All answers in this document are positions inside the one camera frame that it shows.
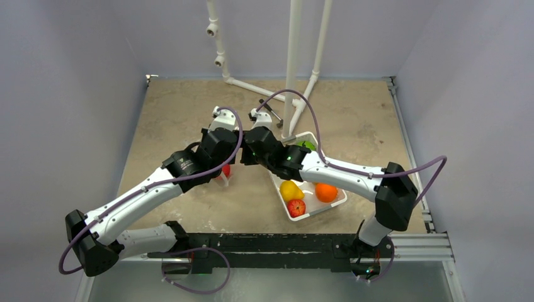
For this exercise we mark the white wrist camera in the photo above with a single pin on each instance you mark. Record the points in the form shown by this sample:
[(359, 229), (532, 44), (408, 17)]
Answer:
[(260, 119), (223, 117)]

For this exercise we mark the red apple top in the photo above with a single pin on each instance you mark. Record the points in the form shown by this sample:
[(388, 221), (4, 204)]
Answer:
[(226, 170)]

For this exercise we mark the clear zip top bag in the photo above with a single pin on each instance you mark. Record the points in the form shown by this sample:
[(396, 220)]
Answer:
[(218, 176)]

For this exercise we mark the white plastic tray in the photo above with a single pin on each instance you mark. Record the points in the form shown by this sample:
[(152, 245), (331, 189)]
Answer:
[(313, 206)]

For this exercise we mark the black small hammer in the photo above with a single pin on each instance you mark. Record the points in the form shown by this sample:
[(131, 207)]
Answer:
[(272, 112)]

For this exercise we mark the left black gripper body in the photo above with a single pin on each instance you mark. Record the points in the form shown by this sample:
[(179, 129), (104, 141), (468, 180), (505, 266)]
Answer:
[(204, 131)]

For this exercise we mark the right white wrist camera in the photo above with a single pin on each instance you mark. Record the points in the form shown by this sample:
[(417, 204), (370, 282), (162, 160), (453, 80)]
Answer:
[(260, 119)]

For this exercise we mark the yellow lemon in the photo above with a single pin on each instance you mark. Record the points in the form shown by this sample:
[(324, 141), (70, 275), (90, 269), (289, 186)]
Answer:
[(289, 191)]

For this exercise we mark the red apple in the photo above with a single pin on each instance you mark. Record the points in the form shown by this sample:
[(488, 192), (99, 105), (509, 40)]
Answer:
[(226, 170), (296, 208)]

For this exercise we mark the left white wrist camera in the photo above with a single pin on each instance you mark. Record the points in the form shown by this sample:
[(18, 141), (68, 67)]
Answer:
[(223, 117)]

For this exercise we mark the orange fruit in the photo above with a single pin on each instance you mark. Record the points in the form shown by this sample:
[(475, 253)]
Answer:
[(325, 193)]

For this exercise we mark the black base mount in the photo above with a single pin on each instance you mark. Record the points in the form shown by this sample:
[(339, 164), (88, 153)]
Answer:
[(336, 252)]

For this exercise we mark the red apple bottom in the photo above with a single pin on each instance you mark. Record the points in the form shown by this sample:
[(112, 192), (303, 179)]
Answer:
[(296, 208)]

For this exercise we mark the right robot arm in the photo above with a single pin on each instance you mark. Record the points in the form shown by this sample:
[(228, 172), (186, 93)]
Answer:
[(390, 188)]

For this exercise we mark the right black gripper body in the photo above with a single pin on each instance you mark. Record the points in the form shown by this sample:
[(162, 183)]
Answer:
[(259, 136)]

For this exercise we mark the green striped watermelon ball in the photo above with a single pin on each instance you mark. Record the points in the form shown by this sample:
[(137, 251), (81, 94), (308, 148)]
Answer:
[(307, 144)]

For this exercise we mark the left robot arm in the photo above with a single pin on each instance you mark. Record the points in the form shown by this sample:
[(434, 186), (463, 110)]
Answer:
[(94, 245)]

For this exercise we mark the white pipe frame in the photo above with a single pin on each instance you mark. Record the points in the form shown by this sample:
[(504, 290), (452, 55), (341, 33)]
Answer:
[(293, 106)]

